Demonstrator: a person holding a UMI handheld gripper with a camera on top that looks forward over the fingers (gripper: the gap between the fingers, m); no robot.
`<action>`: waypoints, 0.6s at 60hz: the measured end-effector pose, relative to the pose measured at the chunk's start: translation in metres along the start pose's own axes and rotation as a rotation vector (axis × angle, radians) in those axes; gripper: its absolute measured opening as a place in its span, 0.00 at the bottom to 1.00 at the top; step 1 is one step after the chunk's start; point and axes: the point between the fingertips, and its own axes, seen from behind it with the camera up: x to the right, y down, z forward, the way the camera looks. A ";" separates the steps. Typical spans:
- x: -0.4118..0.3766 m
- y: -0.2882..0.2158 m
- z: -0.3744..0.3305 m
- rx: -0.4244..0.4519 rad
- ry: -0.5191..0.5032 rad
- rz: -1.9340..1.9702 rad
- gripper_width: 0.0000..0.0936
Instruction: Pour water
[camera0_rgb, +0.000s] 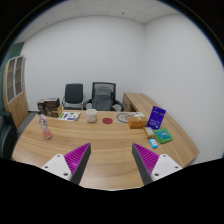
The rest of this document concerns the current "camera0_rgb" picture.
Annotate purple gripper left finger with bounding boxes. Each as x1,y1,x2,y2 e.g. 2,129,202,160
42,143,91,185

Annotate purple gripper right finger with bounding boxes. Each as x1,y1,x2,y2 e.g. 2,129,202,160
132,143,182,185

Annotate clear bottle pink drink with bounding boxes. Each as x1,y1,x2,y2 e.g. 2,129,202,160
38,111,52,140

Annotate small blue white box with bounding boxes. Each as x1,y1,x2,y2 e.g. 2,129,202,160
149,139,158,149

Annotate green packet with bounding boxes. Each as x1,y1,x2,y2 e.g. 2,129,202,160
154,128,173,144

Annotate small yellow box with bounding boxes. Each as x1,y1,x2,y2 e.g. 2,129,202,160
143,127,155,139

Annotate orange cardboard box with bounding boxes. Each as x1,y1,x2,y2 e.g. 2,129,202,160
128,116,147,129

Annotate purple standing card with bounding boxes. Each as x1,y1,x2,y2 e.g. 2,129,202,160
147,106,166,130

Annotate white green leaflet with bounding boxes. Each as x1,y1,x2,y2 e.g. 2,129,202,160
59,112,80,121

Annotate white paper sheets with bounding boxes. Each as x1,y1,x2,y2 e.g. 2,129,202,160
133,112,144,117

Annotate white ceramic mug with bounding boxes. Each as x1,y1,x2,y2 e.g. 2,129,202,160
86,109,97,123

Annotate red round coaster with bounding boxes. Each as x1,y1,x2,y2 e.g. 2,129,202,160
102,118,113,124

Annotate dark brown box stack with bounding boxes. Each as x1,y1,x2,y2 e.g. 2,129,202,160
44,98,62,117

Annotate black office chair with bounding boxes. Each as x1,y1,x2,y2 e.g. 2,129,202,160
62,83,84,110

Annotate wooden side desk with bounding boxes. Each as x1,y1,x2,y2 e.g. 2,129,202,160
122,92,156,116

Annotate black chair at left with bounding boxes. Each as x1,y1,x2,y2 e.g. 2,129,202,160
0,111,18,160

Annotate grey mesh office chair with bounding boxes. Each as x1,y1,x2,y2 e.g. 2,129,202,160
83,82,124,111

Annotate wooden glass door cabinet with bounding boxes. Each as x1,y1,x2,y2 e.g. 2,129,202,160
3,56,28,127

